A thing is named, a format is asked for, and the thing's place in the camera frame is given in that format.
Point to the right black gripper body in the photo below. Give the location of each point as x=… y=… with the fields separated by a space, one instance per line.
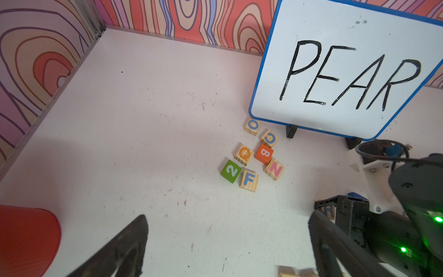
x=355 y=219

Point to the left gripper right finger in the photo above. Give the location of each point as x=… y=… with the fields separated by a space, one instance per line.
x=332 y=247

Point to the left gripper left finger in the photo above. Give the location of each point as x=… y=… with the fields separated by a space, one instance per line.
x=123 y=256

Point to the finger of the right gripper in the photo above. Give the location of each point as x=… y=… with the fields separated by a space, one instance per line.
x=330 y=202

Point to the wooden block letter E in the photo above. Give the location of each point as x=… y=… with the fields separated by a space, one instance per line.
x=308 y=272

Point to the wooden block letter P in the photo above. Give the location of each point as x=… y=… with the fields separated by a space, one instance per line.
x=285 y=271

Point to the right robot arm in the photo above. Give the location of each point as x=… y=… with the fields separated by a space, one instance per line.
x=399 y=224

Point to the wooden block letter N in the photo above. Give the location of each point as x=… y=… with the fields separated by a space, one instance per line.
x=274 y=169

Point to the orange block letter B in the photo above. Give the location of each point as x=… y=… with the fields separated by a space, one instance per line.
x=264 y=154

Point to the wooden block letter F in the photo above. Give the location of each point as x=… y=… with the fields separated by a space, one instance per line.
x=249 y=181

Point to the wooden block letter C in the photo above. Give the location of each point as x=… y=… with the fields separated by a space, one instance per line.
x=269 y=138

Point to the wooden block letter Q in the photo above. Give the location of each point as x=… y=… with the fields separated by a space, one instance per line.
x=244 y=155

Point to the wooden block letter O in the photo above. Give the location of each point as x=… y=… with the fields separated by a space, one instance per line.
x=252 y=126

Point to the white board reading PEAR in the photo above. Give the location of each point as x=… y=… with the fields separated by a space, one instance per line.
x=344 y=68

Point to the blue block number 7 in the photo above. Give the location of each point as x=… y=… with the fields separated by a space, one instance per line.
x=357 y=196

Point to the red plastic cup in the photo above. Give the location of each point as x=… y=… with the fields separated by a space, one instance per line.
x=30 y=238

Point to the green block number 2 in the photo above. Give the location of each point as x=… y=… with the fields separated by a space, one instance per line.
x=231 y=171

